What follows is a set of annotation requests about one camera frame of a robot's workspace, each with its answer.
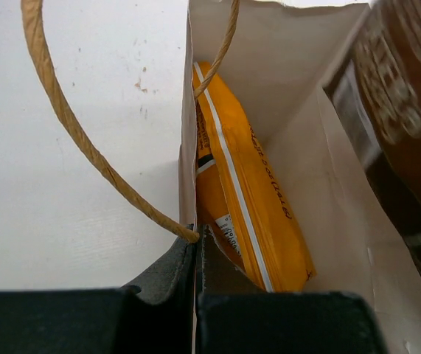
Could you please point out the orange Kettle chips bag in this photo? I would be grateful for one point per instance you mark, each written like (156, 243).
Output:
(242, 203)

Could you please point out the brown paper bag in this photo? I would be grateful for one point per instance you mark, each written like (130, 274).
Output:
(275, 59)

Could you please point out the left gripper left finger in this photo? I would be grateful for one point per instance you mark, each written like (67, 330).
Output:
(150, 314)

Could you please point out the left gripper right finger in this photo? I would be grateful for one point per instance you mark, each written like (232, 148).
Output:
(235, 316)

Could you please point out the brown Kettle sea salt chips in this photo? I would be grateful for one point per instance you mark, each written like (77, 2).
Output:
(376, 93)

